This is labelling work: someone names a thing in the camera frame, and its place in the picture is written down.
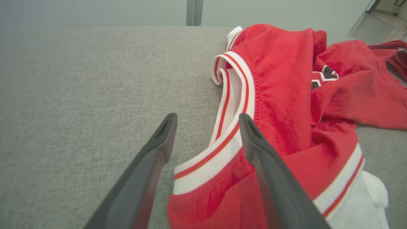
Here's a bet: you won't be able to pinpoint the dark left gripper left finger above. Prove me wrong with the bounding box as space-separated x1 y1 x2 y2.
84 113 178 229

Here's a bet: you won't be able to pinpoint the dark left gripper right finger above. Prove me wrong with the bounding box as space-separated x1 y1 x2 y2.
238 113 332 229

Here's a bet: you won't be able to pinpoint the red basketball jersey white sleeves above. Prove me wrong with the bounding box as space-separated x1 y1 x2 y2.
167 24 407 229

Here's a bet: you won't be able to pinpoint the red shorts white side stripe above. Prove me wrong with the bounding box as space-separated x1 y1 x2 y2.
368 40 407 88

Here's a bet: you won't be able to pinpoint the grey fabric sofa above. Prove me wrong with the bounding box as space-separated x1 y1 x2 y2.
0 25 407 229

